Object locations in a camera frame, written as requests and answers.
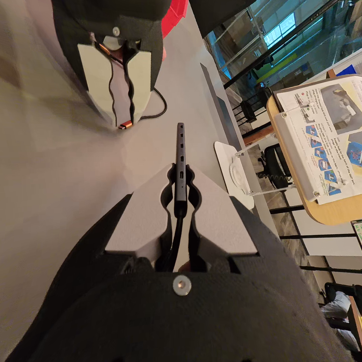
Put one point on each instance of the clear acrylic panel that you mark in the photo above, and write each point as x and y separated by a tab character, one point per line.
240	36

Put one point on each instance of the black floor stand pole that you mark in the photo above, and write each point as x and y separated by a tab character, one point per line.
282	42

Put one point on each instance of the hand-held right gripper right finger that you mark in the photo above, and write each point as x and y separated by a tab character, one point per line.
223	223

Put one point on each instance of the red plastic bin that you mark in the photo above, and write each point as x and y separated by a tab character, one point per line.
175	14

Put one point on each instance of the slim grey usb-c hub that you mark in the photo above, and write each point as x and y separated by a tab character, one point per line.
181	158

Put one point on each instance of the black office chair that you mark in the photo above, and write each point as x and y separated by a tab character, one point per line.
277	164

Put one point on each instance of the small handwritten whiteboard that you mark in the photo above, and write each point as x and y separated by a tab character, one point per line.
357	230

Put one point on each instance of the document stand with wooden board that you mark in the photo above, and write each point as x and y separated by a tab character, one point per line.
311	209

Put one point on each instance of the person's right hand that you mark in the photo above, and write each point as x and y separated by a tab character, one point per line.
185	266

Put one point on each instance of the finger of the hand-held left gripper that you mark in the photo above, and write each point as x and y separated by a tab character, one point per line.
96	79
141	79

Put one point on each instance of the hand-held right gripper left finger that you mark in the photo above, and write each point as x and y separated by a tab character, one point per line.
138	220

